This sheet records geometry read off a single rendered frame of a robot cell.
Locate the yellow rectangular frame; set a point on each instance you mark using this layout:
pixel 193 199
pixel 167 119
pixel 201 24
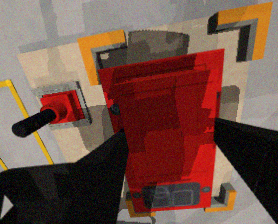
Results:
pixel 21 105

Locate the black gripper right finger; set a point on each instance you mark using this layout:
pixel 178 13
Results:
pixel 253 152

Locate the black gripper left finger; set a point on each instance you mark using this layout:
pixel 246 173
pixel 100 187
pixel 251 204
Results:
pixel 94 182

